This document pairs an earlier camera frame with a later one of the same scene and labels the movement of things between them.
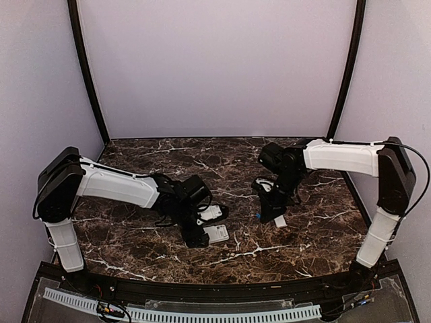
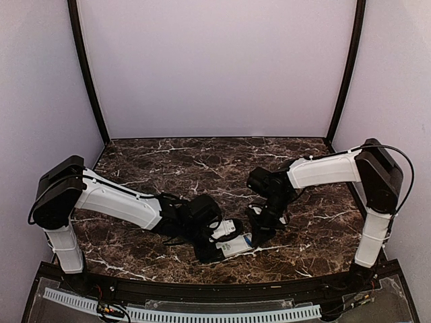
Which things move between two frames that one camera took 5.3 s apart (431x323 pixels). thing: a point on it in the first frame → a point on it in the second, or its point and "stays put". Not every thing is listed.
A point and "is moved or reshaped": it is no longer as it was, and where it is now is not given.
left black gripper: x=199 y=236 → x=209 y=255
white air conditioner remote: x=217 y=233 is moved or reshaped
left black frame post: x=79 y=46 stays put
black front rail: x=147 y=289 stays put
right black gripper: x=273 y=210 → x=264 y=231
